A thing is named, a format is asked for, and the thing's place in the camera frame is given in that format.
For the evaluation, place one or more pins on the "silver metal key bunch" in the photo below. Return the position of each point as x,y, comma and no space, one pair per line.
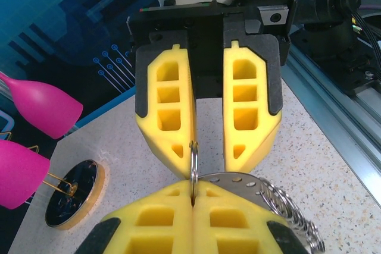
247,187

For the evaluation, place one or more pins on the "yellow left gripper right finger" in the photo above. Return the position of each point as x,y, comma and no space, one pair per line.
238,224

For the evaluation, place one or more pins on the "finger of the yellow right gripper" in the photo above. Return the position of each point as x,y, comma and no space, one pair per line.
265,87
184,111

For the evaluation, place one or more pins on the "silver split keyring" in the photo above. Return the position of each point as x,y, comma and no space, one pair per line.
194,161

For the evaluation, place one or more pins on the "pink plastic goblet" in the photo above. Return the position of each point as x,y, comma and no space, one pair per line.
18,173
44,108

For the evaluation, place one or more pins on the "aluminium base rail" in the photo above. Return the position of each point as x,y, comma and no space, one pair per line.
327,108

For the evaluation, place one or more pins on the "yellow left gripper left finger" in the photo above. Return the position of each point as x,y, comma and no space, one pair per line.
149,221

